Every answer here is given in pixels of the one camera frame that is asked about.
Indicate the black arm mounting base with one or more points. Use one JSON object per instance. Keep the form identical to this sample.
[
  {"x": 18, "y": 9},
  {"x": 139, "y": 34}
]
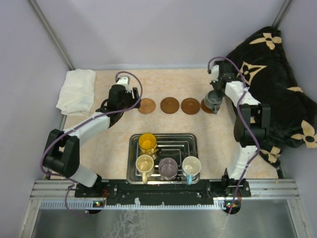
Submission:
[{"x": 121, "y": 192}]

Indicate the woven rattan coaster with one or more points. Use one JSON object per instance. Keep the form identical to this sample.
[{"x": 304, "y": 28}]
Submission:
[{"x": 147, "y": 106}]

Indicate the grey ceramic mug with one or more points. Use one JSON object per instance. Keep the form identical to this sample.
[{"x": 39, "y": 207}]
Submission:
[{"x": 213, "y": 101}]

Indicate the yellow glass cup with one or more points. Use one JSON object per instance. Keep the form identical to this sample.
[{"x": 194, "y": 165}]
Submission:
[{"x": 148, "y": 144}]

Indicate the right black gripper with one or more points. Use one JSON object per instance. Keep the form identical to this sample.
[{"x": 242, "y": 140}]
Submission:
[{"x": 214, "y": 84}]

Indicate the dark wooden coaster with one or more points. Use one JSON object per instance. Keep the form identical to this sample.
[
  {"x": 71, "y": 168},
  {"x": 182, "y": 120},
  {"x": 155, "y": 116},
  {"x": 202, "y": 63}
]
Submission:
[
  {"x": 204, "y": 107},
  {"x": 169, "y": 105},
  {"x": 190, "y": 106}
]

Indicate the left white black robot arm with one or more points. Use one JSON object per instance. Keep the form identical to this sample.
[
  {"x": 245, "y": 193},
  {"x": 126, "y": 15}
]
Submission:
[{"x": 62, "y": 151}]

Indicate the purple ceramic mug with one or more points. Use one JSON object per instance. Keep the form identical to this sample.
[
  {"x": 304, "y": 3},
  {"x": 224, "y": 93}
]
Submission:
[{"x": 168, "y": 168}]

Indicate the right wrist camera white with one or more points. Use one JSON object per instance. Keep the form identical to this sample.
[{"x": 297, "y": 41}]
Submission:
[{"x": 214, "y": 73}]

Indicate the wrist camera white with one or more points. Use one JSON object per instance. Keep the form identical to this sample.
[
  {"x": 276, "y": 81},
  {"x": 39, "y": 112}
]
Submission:
[
  {"x": 124, "y": 81},
  {"x": 214, "y": 73}
]

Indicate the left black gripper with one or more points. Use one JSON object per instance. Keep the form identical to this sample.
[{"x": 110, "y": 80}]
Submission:
[{"x": 133, "y": 101}]

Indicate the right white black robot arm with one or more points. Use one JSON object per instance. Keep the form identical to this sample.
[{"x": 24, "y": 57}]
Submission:
[{"x": 252, "y": 122}]

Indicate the white folded towel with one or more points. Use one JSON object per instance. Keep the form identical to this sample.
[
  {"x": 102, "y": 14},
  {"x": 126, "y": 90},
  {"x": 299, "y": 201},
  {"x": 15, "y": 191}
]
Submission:
[{"x": 77, "y": 94}]

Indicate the white mug blue handle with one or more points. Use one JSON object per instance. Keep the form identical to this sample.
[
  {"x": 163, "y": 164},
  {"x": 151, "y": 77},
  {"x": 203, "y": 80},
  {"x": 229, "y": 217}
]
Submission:
[{"x": 191, "y": 167}]

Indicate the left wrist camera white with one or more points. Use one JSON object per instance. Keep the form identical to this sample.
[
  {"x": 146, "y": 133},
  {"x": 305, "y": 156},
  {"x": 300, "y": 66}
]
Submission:
[{"x": 124, "y": 81}]

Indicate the black floral blanket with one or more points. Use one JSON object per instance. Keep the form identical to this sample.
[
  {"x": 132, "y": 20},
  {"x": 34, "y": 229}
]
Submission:
[{"x": 270, "y": 78}]

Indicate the aluminium frame rail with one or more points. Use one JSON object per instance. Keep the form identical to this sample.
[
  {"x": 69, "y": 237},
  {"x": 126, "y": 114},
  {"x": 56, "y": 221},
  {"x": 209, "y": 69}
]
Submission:
[{"x": 60, "y": 194}]

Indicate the cream ceramic mug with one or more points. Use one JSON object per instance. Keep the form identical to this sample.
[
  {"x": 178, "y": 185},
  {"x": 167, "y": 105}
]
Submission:
[{"x": 145, "y": 166}]

